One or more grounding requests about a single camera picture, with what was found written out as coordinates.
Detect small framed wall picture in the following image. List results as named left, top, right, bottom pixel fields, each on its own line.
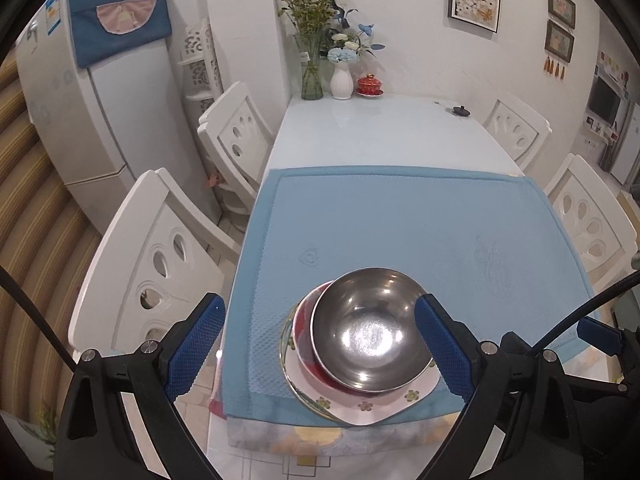
left=544, top=20, right=575, bottom=63
left=547, top=0, right=577, bottom=28

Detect beige striped curtain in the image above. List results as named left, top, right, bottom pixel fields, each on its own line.
left=0, top=65, right=108, bottom=411

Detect white ceramic vase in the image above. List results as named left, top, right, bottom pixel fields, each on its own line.
left=330, top=60, right=357, bottom=100

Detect blue refrigerator cover cloth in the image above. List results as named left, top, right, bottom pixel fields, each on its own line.
left=66, top=0, right=173, bottom=70

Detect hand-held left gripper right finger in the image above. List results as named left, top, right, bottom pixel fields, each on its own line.
left=414, top=294, right=583, bottom=480

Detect television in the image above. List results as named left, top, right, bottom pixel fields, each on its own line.
left=587, top=77, right=631, bottom=128

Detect yellow green flower bouquet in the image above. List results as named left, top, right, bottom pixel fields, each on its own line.
left=274, top=0, right=341, bottom=38

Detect printed tablecloth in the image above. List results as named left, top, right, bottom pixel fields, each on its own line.
left=207, top=355, right=476, bottom=480

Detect white dining chair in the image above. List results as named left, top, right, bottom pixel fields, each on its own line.
left=542, top=154, right=640, bottom=286
left=197, top=81, right=276, bottom=216
left=67, top=167, right=243, bottom=361
left=482, top=91, right=553, bottom=171

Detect red steel bowl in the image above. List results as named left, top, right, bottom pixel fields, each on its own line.
left=310, top=267, right=437, bottom=394

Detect white refrigerator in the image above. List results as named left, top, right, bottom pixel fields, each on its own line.
left=15, top=0, right=221, bottom=236

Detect pink ceramic bowl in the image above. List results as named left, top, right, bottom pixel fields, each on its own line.
left=291, top=281, right=351, bottom=392

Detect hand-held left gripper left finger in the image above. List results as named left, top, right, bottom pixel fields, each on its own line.
left=59, top=292, right=226, bottom=480

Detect white carved corner shelf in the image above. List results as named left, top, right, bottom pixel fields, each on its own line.
left=177, top=17, right=223, bottom=111

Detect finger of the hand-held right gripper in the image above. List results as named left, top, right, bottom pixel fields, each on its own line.
left=500, top=331, right=543, bottom=356
left=576, top=319, right=626, bottom=358

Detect glass vase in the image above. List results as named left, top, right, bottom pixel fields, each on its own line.
left=294, top=32, right=325, bottom=101

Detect square floral plate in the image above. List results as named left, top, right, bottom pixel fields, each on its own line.
left=285, top=305, right=443, bottom=427
left=280, top=310, right=351, bottom=423

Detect green potted plant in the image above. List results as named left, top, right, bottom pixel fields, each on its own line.
left=30, top=400, right=58, bottom=443

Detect red lidded tea cup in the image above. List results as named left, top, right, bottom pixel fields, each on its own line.
left=356, top=74, right=385, bottom=97

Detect blue white flower bouquet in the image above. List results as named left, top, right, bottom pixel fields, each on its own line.
left=325, top=2, right=386, bottom=66

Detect light blue table mat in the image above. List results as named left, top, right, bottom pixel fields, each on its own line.
left=220, top=166, right=598, bottom=426

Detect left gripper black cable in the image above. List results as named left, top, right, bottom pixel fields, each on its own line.
left=0, top=265, right=76, bottom=371

